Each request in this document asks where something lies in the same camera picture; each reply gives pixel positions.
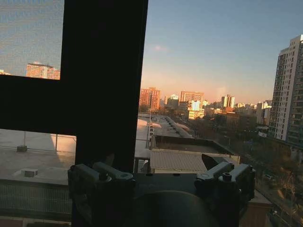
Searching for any orange office building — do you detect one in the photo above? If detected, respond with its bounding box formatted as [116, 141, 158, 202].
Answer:
[180, 90, 205, 104]

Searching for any tall white high-rise building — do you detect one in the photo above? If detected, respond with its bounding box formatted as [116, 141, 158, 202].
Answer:
[268, 35, 303, 150]

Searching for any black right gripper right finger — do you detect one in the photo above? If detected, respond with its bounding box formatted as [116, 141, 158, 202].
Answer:
[194, 153, 257, 202]

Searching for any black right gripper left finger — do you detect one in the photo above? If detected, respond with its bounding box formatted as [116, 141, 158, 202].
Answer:
[68, 152, 136, 191]

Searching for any pale flat rooftop with railing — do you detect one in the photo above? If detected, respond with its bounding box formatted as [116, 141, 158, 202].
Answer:
[0, 128, 77, 185]

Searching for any orange brick apartment building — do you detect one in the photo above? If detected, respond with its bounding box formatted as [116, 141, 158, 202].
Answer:
[139, 87, 161, 112]

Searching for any flat-roofed low building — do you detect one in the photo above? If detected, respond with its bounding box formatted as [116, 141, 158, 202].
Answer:
[150, 134, 241, 174]

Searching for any yellow sunlit low building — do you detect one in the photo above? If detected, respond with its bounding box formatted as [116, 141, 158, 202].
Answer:
[188, 108, 205, 120]

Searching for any dark window frame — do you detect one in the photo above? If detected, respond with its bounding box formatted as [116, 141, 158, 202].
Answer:
[0, 0, 149, 227]

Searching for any wide orange apartment block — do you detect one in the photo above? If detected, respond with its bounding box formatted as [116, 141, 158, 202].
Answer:
[26, 61, 61, 80]

